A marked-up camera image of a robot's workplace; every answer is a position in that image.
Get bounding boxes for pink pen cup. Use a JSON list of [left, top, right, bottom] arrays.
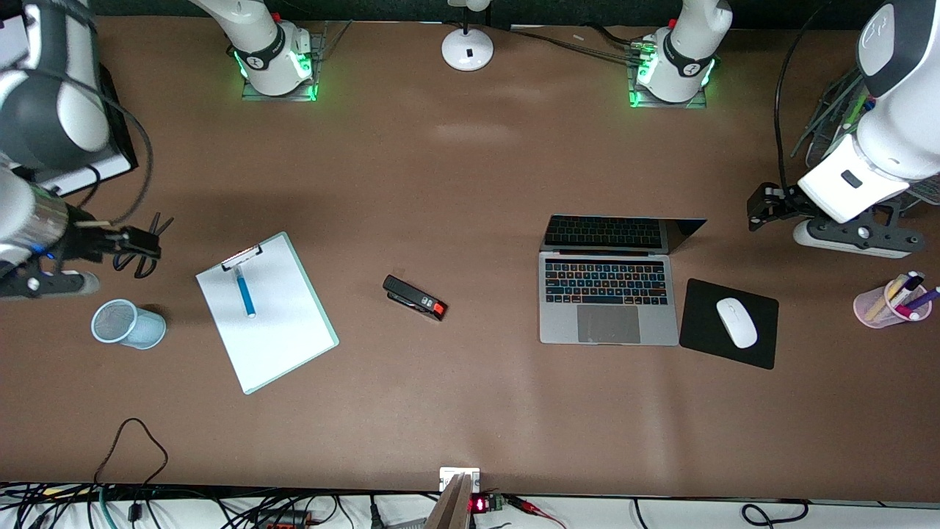
[[853, 278, 933, 329]]

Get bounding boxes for black scissors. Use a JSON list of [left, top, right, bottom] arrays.
[[113, 212, 175, 279]]

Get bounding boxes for white lamp base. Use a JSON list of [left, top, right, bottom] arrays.
[[441, 0, 495, 72]]

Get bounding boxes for red wire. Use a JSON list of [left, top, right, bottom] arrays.
[[510, 495, 568, 529]]

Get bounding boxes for blue mesh pen cup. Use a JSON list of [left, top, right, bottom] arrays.
[[91, 298, 167, 350]]

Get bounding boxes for small white box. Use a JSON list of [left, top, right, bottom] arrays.
[[439, 467, 481, 494]]

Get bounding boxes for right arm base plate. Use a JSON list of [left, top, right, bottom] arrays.
[[241, 29, 319, 102]]

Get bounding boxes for light green clipboard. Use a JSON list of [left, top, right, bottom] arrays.
[[195, 231, 340, 395]]

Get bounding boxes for wooden pencil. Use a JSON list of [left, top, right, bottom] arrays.
[[865, 279, 908, 321]]

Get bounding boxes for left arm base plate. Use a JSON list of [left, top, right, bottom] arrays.
[[628, 40, 710, 110]]

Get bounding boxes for green pen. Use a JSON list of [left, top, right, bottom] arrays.
[[843, 90, 873, 132]]

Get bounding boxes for thin dark looped cable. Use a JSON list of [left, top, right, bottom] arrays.
[[93, 417, 169, 515]]

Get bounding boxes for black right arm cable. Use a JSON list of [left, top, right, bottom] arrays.
[[73, 68, 155, 227]]

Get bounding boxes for white paper sheet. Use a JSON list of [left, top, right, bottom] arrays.
[[197, 237, 336, 391]]

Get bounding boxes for black clipboard clip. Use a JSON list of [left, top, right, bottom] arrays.
[[220, 244, 264, 272]]

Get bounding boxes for black orange connector block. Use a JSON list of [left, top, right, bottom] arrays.
[[261, 509, 315, 529]]

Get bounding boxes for blue marker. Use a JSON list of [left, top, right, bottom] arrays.
[[234, 266, 257, 318]]

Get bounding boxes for black mouse pad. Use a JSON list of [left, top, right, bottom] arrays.
[[679, 278, 780, 370]]

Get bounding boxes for white tray paper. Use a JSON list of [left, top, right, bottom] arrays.
[[53, 151, 135, 197]]

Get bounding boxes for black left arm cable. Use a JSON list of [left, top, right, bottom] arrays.
[[774, 0, 834, 193]]

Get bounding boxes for silver laptop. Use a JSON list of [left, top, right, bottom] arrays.
[[538, 215, 708, 347]]

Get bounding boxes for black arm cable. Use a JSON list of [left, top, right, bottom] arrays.
[[73, 68, 155, 227], [774, 0, 834, 193]]

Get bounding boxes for wooden post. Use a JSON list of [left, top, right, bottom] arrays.
[[424, 473, 475, 529]]

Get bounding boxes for white computer mouse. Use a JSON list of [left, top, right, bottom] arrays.
[[716, 297, 759, 349]]

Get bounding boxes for black base power cable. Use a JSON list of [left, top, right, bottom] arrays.
[[507, 22, 662, 68]]

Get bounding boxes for black red stapler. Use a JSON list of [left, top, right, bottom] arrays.
[[383, 275, 448, 322]]

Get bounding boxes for thick black coiled cable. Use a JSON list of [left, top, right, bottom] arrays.
[[740, 500, 811, 529]]

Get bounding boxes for black stacked document tray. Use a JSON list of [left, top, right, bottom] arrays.
[[15, 62, 140, 198]]

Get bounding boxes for wire mesh desk organizer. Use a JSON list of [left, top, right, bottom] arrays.
[[792, 66, 940, 208]]

